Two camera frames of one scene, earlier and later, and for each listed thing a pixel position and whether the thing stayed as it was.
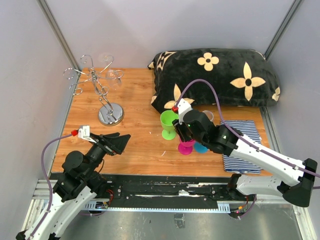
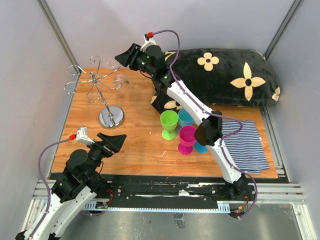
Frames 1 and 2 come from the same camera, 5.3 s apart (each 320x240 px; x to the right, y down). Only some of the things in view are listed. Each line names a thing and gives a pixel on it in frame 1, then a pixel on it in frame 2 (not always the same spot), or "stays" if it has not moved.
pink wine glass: (186, 148) stays
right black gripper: (180, 128) to (129, 58)
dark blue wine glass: (199, 148) stays
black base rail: (166, 192) stays
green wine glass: (166, 118) stays
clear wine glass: (113, 77) to (120, 81)
